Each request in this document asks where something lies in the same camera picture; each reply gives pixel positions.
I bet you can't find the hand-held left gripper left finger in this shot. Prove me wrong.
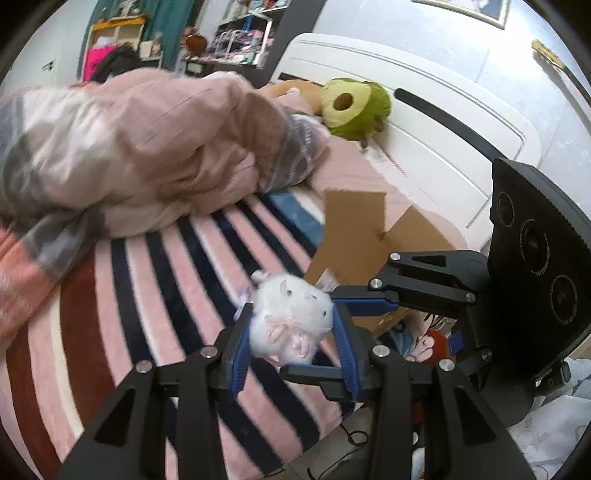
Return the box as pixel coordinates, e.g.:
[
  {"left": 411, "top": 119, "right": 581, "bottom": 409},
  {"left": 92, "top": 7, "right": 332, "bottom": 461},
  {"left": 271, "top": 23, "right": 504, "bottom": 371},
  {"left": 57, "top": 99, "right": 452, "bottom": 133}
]
[{"left": 55, "top": 302, "right": 256, "bottom": 480}]

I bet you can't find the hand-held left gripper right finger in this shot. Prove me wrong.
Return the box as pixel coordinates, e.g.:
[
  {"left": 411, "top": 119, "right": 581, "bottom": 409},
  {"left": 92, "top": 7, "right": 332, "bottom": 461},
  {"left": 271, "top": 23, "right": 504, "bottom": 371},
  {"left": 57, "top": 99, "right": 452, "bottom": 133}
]
[{"left": 332, "top": 307, "right": 536, "bottom": 480}]

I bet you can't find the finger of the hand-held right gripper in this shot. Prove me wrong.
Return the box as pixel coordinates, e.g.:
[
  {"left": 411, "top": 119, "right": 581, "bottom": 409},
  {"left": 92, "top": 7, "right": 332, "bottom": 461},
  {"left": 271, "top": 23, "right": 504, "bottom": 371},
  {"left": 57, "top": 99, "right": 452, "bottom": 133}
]
[
  {"left": 331, "top": 250, "right": 490, "bottom": 320},
  {"left": 279, "top": 364, "right": 356, "bottom": 402}
]

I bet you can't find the white hamster plush toy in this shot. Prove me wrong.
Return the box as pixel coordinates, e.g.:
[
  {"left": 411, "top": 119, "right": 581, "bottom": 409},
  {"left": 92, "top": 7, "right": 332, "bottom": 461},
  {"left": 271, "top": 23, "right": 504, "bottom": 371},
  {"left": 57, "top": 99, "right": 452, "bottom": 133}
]
[{"left": 238, "top": 271, "right": 334, "bottom": 368}]

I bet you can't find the cardboard box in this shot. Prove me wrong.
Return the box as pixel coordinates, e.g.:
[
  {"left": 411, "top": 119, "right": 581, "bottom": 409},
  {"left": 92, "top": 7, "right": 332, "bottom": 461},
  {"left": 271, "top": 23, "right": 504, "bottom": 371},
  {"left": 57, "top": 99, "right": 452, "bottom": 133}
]
[{"left": 302, "top": 189, "right": 468, "bottom": 334}]

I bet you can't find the pink navy striped blanket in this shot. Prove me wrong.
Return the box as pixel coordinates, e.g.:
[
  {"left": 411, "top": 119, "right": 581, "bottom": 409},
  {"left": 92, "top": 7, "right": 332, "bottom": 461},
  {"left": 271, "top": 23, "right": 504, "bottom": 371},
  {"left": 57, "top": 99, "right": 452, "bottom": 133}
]
[{"left": 0, "top": 189, "right": 366, "bottom": 480}]

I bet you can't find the white headboard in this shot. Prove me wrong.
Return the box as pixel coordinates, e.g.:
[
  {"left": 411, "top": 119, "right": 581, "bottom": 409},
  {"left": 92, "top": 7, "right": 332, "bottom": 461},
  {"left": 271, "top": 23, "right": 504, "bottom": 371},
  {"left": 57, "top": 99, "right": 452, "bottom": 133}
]
[{"left": 277, "top": 32, "right": 542, "bottom": 232}]

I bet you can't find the white printed cloth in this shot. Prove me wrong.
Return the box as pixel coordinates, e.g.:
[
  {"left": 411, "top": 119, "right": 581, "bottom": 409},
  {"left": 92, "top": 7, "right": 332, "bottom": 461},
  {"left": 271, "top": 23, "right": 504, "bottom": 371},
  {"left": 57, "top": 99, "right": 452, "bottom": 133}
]
[{"left": 507, "top": 360, "right": 591, "bottom": 468}]

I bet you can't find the green avocado plush toy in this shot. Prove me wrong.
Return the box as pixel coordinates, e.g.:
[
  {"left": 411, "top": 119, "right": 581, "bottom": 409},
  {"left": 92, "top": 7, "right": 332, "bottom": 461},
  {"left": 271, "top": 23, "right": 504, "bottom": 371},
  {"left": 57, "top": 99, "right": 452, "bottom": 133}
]
[{"left": 321, "top": 78, "right": 393, "bottom": 142}]

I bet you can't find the beige plush toy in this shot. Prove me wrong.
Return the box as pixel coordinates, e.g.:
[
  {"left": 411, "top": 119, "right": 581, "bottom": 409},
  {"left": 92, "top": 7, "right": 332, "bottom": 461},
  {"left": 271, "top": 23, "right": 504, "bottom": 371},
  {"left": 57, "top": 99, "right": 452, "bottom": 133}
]
[{"left": 270, "top": 79, "right": 327, "bottom": 116}]

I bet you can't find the pink grey striped duvet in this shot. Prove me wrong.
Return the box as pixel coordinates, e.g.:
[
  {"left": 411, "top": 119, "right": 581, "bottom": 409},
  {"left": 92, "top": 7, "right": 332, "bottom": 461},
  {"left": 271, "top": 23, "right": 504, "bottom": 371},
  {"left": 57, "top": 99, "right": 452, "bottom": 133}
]
[{"left": 0, "top": 71, "right": 331, "bottom": 237}]

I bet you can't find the cluttered bookshelf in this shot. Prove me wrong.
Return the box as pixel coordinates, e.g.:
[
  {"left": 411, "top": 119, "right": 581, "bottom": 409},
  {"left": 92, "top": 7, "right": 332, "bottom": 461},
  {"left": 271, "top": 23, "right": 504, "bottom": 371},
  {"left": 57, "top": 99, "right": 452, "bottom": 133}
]
[{"left": 211, "top": 0, "right": 279, "bottom": 71}]

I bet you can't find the brown plush toy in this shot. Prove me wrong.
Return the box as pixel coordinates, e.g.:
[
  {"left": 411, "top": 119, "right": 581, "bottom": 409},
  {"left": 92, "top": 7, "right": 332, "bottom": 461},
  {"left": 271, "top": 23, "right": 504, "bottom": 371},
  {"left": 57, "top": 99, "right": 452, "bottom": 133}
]
[{"left": 185, "top": 32, "right": 208, "bottom": 58}]

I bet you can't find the black bag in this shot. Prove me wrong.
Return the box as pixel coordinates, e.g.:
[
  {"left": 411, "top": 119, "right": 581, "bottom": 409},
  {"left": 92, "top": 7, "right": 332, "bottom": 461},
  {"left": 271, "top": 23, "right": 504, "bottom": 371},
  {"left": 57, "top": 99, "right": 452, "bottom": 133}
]
[{"left": 99, "top": 46, "right": 144, "bottom": 78}]

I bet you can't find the magenta bag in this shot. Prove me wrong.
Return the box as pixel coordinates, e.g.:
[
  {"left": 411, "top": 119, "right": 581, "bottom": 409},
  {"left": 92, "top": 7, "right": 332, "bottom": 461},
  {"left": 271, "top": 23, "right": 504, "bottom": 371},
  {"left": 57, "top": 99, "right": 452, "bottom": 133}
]
[{"left": 85, "top": 46, "right": 116, "bottom": 80}]

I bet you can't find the yellow topped white shelf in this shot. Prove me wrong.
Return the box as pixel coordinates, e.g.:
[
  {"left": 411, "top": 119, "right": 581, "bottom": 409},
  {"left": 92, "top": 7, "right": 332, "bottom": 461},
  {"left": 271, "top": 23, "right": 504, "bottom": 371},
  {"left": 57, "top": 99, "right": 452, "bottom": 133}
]
[{"left": 85, "top": 14, "right": 149, "bottom": 80}]

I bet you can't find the white door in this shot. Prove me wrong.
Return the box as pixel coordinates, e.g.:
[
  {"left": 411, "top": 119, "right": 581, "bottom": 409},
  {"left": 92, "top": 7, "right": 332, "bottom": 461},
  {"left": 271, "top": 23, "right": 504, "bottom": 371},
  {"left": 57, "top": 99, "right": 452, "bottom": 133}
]
[{"left": 28, "top": 18, "right": 88, "bottom": 88}]

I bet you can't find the black floor cable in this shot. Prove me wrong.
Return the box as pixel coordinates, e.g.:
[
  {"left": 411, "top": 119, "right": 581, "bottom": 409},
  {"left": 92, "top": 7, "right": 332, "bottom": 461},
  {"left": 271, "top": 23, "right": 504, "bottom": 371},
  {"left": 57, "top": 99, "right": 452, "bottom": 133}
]
[{"left": 341, "top": 424, "right": 371, "bottom": 448}]

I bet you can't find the black strap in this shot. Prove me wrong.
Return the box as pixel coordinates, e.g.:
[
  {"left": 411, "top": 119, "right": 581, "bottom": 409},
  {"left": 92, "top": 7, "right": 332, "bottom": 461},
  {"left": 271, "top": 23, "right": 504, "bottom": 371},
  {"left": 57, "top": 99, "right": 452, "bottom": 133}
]
[{"left": 394, "top": 88, "right": 509, "bottom": 172}]

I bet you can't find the yellow wall ornament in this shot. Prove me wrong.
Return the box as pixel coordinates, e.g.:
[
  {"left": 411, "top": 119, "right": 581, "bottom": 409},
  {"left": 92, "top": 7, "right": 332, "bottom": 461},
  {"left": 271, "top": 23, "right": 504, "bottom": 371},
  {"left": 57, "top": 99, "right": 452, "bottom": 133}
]
[{"left": 531, "top": 39, "right": 567, "bottom": 70}]

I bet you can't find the framed wall picture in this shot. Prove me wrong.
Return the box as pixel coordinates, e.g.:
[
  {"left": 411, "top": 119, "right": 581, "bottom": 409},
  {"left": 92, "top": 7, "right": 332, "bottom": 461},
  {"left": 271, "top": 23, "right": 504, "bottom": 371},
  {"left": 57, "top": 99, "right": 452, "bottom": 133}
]
[{"left": 411, "top": 0, "right": 511, "bottom": 31}]

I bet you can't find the white wire rack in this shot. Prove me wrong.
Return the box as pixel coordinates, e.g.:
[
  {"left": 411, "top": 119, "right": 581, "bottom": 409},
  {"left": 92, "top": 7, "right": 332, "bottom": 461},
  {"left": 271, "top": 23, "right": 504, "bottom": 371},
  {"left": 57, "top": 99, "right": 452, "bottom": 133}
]
[{"left": 139, "top": 39, "right": 165, "bottom": 70}]

